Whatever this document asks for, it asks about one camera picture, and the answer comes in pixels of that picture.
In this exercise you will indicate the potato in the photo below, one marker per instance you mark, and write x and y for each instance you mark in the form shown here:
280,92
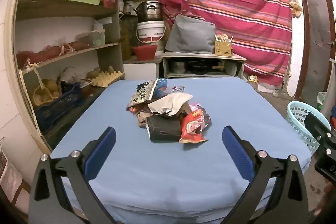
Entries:
110,70
93,72

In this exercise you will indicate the dark blue plastic crate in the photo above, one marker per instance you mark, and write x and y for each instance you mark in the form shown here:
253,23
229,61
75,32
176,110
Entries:
59,107

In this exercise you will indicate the clear plastic container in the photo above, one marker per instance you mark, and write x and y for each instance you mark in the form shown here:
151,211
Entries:
96,38

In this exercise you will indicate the small red box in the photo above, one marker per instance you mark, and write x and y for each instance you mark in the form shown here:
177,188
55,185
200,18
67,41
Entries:
109,1

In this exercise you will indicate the black plastic wrapper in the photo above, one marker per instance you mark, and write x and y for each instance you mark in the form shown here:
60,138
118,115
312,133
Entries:
164,129

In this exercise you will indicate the red mesh bags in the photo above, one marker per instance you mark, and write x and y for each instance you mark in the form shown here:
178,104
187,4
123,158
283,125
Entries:
44,53

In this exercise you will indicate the light blue laundry basket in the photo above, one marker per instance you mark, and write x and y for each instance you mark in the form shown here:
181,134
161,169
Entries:
298,119

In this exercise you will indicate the white paper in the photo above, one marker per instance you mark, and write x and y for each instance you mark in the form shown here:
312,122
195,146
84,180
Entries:
169,103

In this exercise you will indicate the wooden shelf unit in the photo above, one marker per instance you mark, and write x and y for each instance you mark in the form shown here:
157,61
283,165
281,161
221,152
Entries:
65,7

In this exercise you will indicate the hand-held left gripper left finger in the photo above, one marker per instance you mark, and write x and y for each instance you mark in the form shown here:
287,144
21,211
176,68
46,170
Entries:
101,153

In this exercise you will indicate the brown cloth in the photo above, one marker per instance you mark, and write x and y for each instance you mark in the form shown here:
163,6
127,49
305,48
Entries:
143,119

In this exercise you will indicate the red snack wrapper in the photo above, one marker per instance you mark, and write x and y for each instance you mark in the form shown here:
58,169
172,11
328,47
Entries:
191,128

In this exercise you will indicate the yellow egg tray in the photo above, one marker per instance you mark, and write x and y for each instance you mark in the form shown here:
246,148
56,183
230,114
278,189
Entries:
106,79

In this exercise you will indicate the red striped cloth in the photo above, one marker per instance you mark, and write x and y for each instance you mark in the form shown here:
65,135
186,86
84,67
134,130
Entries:
236,3

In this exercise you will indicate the blue plastic bag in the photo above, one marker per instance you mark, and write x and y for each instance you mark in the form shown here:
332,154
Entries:
160,87

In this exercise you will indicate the wicker basket of potatoes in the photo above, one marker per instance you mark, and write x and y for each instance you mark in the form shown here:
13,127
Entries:
46,92

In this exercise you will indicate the white plastic bucket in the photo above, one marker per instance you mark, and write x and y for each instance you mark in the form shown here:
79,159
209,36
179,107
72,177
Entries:
150,31

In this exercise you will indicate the red plastic basin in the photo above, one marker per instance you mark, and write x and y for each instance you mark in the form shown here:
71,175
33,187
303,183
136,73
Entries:
144,53

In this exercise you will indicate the grey fabric bag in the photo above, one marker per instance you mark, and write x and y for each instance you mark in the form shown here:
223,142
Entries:
190,35

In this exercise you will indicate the steel cooking pot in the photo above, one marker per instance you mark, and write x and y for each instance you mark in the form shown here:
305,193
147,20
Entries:
149,11

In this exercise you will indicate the black pot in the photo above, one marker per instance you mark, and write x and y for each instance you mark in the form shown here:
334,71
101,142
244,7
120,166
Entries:
197,67

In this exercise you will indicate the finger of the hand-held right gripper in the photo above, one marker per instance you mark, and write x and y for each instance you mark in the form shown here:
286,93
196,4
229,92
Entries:
316,125

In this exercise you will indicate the white cabinet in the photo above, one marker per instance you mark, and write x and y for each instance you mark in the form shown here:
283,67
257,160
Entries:
141,69

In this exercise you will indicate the grey patterned snack packet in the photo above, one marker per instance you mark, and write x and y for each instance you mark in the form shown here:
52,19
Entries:
143,94

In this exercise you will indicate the dark red jar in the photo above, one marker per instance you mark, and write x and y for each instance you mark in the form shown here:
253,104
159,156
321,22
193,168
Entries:
86,90

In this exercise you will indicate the person's right hand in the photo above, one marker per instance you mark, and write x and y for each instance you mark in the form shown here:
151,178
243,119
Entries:
326,200

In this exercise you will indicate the brown door frame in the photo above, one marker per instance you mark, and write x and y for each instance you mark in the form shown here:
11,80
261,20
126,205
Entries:
315,29

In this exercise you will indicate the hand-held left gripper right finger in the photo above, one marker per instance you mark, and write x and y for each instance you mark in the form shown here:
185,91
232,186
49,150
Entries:
237,153

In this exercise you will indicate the low grey cabinet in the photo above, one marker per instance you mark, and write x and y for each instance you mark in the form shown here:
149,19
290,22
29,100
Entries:
202,56

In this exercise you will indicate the wooden utensil holder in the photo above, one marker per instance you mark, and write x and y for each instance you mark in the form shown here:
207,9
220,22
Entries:
223,48

